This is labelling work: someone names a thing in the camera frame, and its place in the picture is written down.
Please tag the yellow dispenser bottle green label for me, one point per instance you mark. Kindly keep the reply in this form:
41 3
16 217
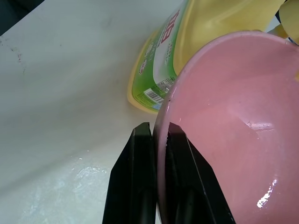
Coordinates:
172 46

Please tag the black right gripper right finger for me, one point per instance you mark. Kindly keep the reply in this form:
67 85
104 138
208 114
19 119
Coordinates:
187 182

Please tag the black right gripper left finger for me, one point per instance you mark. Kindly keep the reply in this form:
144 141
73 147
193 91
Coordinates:
130 177

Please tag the pink plastic bowl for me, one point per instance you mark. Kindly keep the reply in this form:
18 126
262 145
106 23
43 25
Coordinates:
229 112

